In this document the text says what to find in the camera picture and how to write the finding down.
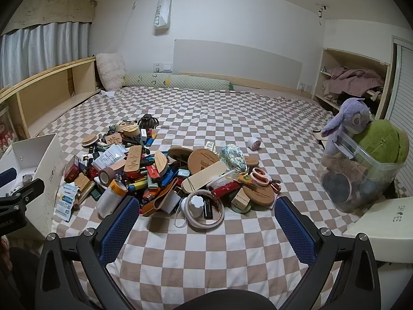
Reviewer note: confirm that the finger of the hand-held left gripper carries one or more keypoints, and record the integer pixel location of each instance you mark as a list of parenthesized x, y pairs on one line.
[(6, 176), (27, 189)]

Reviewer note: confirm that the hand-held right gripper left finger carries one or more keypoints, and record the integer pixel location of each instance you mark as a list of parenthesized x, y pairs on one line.
[(119, 229)]

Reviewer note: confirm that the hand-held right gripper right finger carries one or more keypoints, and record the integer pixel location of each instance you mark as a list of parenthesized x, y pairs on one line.
[(293, 232)]

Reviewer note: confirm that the white shoe box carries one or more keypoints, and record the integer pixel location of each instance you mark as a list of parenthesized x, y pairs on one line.
[(45, 161), (384, 229)]

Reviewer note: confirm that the plastic-wrapped orange tape roll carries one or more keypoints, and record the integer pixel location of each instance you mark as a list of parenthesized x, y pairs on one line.
[(108, 200)]

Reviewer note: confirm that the stack of blue white packets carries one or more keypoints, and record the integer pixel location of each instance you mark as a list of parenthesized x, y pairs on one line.
[(66, 200)]

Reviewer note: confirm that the red box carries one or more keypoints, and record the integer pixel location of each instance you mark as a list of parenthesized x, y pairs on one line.
[(71, 173)]

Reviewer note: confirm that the brown leather case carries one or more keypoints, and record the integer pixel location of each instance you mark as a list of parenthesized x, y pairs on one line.
[(158, 201)]

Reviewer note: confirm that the pile of lighters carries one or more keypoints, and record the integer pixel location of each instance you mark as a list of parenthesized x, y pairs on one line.
[(142, 185)]

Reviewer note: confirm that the large round cork coaster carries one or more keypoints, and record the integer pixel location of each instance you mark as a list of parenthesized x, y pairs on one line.
[(258, 193)]

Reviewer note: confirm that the mint green tape roll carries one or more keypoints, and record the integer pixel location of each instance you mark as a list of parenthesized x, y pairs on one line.
[(243, 210)]

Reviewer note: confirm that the brown tape roll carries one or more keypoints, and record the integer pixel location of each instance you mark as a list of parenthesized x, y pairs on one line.
[(105, 176)]

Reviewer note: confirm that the gold box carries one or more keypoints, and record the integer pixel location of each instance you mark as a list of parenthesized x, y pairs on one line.
[(83, 183)]

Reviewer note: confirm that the small wooden block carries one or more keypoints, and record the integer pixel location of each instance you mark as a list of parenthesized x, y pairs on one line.
[(241, 199)]

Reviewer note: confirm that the pinkish brown oval board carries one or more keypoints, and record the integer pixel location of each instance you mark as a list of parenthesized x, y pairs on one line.
[(115, 167)]

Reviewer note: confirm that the engraved wooden oval board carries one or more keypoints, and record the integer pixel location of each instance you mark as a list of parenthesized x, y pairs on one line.
[(133, 161)]

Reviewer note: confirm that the white paper packet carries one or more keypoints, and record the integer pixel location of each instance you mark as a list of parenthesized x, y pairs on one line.
[(111, 155)]

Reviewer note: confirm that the half-round wooden piece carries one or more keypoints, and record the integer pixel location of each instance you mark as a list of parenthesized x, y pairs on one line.
[(161, 163)]

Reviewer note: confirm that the round wooden brush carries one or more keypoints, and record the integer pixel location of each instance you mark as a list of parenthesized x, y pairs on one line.
[(89, 140)]

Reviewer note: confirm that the clear plastic bin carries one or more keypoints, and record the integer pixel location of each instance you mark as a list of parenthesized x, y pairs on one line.
[(355, 180)]

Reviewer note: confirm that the red packet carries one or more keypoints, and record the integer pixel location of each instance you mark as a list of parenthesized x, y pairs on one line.
[(226, 189)]

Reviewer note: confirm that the black rectangular bar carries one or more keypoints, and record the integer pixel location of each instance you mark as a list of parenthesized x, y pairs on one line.
[(210, 209)]

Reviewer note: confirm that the checkered bedsheet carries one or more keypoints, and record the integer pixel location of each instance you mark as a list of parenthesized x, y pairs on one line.
[(206, 258)]

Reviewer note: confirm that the wooden bedside shelf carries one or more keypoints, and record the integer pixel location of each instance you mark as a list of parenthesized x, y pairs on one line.
[(45, 90)]

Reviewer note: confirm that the floral cloth pouch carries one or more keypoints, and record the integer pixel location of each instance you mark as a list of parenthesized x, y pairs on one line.
[(233, 158)]

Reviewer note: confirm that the dark brown oval board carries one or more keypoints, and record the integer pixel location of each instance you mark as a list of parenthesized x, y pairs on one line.
[(180, 154)]

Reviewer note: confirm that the white tape roll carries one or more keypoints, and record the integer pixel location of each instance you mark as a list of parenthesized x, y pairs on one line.
[(254, 143)]

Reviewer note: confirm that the light wooden oval board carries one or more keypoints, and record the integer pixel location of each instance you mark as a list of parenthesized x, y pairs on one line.
[(201, 176)]

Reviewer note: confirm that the round wooden box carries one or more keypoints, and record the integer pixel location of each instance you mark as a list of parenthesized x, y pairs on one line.
[(130, 131)]

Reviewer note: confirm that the printed round cork coaster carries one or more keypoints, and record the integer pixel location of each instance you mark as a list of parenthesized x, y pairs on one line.
[(203, 161)]

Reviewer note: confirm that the small white box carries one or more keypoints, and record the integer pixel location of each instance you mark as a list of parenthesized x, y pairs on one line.
[(209, 144)]

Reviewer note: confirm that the purple plush toy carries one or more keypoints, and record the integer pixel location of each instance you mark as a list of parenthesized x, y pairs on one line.
[(350, 119)]

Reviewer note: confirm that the green plush toy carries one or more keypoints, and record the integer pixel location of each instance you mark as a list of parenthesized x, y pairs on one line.
[(382, 142)]

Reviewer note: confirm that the grey curtain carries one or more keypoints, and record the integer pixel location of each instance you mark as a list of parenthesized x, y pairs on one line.
[(42, 50)]

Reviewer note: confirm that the fluffy white pillow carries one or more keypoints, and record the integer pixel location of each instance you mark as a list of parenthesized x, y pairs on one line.
[(111, 71)]

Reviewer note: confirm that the long green pillow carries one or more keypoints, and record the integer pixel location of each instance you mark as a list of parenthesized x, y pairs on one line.
[(180, 82)]

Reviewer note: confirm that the pile of pink clothes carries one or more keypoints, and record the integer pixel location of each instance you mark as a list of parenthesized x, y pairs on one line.
[(355, 77)]

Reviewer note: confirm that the beige printed valance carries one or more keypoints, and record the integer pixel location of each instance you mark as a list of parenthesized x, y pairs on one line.
[(48, 8)]

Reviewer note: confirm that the grey headboard panel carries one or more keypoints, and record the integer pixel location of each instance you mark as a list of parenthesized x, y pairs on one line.
[(235, 61)]

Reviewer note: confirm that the wooden wardrobe shelf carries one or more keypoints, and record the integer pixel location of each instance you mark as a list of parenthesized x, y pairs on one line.
[(355, 56)]

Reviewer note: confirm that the white slatted door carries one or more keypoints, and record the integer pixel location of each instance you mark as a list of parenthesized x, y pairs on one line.
[(401, 80)]

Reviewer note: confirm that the white hanging bag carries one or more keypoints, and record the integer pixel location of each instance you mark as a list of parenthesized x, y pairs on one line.
[(162, 9)]

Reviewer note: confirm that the wall socket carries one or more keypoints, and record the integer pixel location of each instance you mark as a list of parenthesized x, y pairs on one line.
[(163, 68), (305, 86)]

